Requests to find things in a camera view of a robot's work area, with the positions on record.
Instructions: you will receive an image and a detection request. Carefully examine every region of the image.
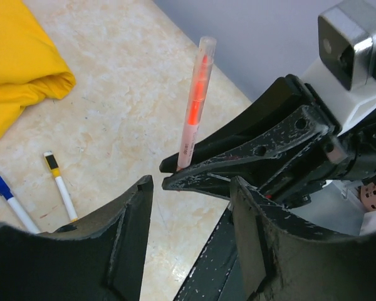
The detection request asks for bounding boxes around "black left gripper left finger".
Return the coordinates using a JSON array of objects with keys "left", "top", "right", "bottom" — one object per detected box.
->
[{"left": 0, "top": 175, "right": 153, "bottom": 300}]

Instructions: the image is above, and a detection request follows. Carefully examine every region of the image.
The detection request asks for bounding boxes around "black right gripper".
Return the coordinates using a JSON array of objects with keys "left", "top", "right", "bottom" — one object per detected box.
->
[{"left": 160, "top": 75, "right": 376, "bottom": 207}]

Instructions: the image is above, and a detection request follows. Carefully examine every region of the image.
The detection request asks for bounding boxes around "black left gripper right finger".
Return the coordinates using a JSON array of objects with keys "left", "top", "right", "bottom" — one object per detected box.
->
[{"left": 230, "top": 177, "right": 376, "bottom": 300}]

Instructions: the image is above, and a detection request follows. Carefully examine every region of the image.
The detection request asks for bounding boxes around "thin white yellow-end pen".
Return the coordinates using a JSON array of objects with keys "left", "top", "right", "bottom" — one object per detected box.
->
[{"left": 43, "top": 150, "right": 79, "bottom": 223}]

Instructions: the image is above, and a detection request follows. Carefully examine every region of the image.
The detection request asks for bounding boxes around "orange pink highlighter pen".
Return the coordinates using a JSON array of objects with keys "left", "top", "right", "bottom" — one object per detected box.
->
[{"left": 176, "top": 36, "right": 217, "bottom": 171}]

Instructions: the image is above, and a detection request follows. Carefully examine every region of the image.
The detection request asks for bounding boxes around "white blue-end pen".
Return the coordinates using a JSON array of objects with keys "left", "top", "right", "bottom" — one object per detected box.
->
[{"left": 0, "top": 174, "right": 41, "bottom": 235}]

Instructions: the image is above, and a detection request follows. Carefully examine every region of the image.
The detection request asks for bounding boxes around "small yellow pen cap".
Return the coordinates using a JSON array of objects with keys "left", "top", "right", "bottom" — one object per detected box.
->
[{"left": 43, "top": 151, "right": 61, "bottom": 178}]

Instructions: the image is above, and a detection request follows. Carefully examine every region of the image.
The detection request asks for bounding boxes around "small blue pen cap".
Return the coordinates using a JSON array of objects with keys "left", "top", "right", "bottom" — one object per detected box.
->
[{"left": 0, "top": 176, "right": 14, "bottom": 201}]

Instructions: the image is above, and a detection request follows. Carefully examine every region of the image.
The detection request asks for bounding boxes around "clear pen cap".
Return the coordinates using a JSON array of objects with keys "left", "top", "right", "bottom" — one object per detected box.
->
[{"left": 186, "top": 36, "right": 217, "bottom": 125}]

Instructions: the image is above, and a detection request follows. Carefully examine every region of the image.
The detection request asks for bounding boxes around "yellow folded t-shirt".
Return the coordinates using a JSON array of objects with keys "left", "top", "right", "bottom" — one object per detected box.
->
[{"left": 0, "top": 1, "right": 76, "bottom": 139}]

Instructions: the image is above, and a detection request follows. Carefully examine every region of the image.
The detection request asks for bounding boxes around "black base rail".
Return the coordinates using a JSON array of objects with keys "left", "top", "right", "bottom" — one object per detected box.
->
[{"left": 174, "top": 209, "right": 245, "bottom": 301}]

